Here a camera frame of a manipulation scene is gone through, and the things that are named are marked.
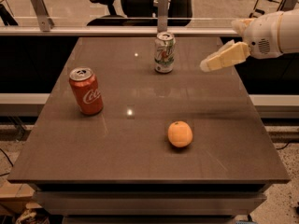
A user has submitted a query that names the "left metal bracket post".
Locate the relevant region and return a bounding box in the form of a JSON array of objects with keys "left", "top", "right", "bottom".
[{"left": 30, "top": 0, "right": 54, "bottom": 32}]

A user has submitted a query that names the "red coca-cola can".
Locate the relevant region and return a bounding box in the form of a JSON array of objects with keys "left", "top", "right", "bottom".
[{"left": 69, "top": 67, "right": 104, "bottom": 115}]

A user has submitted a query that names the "black office chair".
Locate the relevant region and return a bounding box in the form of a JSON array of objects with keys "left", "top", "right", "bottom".
[{"left": 87, "top": 0, "right": 192, "bottom": 26}]

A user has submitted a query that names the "metal bracket post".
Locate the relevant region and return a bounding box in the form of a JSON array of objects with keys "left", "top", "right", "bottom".
[
  {"left": 30, "top": 0, "right": 54, "bottom": 32},
  {"left": 278, "top": 0, "right": 298, "bottom": 11},
  {"left": 157, "top": 0, "right": 168, "bottom": 33}
]

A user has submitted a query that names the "white green 7up can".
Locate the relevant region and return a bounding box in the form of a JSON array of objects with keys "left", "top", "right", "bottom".
[{"left": 154, "top": 32, "right": 176, "bottom": 74}]

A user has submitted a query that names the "black floor cable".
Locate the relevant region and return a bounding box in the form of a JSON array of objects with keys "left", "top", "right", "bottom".
[{"left": 0, "top": 147, "right": 15, "bottom": 177}]

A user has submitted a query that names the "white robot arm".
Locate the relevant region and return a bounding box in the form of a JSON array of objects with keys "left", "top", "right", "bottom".
[{"left": 200, "top": 9, "right": 299, "bottom": 72}]

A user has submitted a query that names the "middle metal bracket post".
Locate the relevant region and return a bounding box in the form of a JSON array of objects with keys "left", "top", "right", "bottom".
[{"left": 157, "top": 0, "right": 168, "bottom": 33}]

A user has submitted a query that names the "right metal bracket post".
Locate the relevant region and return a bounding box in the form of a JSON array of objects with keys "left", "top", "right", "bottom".
[{"left": 278, "top": 0, "right": 298, "bottom": 11}]

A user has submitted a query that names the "wooden frame chair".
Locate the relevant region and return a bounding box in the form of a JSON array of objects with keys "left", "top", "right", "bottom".
[{"left": 249, "top": 0, "right": 284, "bottom": 18}]

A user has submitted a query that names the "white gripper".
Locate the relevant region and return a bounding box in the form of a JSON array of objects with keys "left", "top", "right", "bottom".
[{"left": 200, "top": 11, "right": 283, "bottom": 72}]

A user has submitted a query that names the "orange fruit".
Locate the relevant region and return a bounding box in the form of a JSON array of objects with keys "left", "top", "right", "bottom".
[{"left": 167, "top": 121, "right": 193, "bottom": 147}]

